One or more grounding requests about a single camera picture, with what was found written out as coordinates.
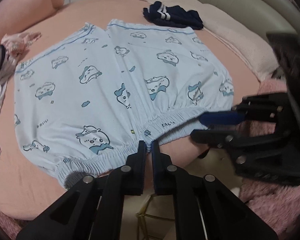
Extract gold wire stool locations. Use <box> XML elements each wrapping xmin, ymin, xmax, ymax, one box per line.
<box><xmin>136</xmin><ymin>194</ymin><xmax>175</xmax><ymax>239</ymax></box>

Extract grey padded headboard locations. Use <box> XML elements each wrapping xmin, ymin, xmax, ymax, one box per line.
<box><xmin>198</xmin><ymin>0</ymin><xmax>300</xmax><ymax>39</ymax></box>

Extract pink rolled duvet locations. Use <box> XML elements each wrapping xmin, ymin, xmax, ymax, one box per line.
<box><xmin>0</xmin><ymin>0</ymin><xmax>64</xmax><ymax>42</ymax></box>

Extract beige bed blanket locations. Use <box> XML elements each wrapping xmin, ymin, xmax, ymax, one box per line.
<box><xmin>141</xmin><ymin>0</ymin><xmax>278</xmax><ymax>81</ymax></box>

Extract pink fluffy rug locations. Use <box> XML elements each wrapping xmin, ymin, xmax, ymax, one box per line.
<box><xmin>238</xmin><ymin>79</ymin><xmax>300</xmax><ymax>239</ymax></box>

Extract light blue cartoon shorts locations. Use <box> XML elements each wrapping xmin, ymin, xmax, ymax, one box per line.
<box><xmin>14</xmin><ymin>20</ymin><xmax>234</xmax><ymax>189</ymax></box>

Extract navy striped folded garment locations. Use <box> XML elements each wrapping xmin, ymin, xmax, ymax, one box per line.
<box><xmin>143</xmin><ymin>1</ymin><xmax>204</xmax><ymax>30</ymax></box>

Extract pink patterned garment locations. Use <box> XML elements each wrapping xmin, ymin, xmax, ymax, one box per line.
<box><xmin>1</xmin><ymin>31</ymin><xmax>42</xmax><ymax>60</ymax></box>

